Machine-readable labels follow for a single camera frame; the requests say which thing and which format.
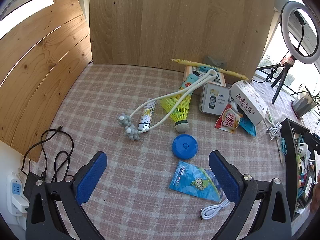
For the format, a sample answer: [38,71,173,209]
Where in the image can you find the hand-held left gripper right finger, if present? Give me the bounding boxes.
[209,151,293,240]

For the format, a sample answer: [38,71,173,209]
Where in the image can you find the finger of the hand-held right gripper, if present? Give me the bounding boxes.
[304,132,320,155]

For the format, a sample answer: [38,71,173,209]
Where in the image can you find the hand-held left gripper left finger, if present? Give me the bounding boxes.
[26,151,108,240]

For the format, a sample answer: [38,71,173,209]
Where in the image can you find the black tray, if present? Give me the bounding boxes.
[279,118,320,222]

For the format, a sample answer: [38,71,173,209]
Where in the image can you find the blue pin badge card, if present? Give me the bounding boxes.
[168,160,224,203]

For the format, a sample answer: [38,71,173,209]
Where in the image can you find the white USB cable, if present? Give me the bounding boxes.
[199,197,232,221]

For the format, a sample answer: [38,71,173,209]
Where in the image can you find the chopsticks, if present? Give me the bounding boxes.
[266,109,285,167]

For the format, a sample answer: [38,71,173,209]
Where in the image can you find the white charging cable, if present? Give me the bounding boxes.
[265,122,282,140]

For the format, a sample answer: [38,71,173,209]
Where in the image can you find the red white creamer sachet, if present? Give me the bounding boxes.
[215,103,243,133]

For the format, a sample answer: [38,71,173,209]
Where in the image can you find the blue wet wipes packet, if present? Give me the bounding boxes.
[239,116,257,137]

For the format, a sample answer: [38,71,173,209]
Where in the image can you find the white neck massager grey balls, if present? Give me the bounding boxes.
[116,69,218,142]

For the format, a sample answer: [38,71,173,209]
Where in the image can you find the white floral tissue box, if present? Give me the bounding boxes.
[229,80,268,125]

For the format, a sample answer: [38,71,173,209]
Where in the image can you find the yellow shuttlecock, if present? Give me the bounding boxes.
[160,90,192,133]

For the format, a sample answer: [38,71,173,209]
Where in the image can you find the orange labelled cardboard box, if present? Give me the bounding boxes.
[184,65,227,95]

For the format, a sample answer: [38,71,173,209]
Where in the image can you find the long yellow tube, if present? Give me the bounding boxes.
[170,59,250,81]

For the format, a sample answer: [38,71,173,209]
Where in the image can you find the pink checked desktop cloth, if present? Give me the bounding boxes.
[24,64,320,240]

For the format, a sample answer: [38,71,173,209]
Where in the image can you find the person's right hand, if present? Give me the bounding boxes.
[309,174,320,213]

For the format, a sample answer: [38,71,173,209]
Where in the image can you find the white USB charger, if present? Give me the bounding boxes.
[295,142,308,158]

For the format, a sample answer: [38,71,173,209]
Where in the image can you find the brown plant saucer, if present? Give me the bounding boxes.
[291,101,303,118]

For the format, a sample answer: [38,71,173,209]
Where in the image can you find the potted spider plant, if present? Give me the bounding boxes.
[290,79,320,119]

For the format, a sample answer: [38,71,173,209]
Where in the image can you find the blue round cap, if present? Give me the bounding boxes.
[172,134,198,160]

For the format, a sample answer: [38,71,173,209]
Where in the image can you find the black tripod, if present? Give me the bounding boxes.
[256,56,295,104]

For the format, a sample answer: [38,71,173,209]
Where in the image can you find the white power strip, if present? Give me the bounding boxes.
[6,171,29,217]

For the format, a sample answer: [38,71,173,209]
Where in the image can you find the patterned lighter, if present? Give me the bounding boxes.
[137,99,157,132]

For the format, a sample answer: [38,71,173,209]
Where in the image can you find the teal cream tube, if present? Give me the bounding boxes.
[179,71,200,97]

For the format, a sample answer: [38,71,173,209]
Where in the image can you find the pine plank panel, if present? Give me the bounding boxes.
[0,0,92,162]

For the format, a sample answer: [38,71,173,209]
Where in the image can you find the light wood board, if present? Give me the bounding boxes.
[89,0,289,80]

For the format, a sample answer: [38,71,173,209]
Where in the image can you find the thin black cable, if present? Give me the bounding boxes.
[20,126,74,183]

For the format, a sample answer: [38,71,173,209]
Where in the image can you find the black cable with inline controller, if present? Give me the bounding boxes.
[251,66,278,83]

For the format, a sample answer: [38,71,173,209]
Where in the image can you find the white ring light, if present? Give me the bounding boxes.
[280,1,320,63]

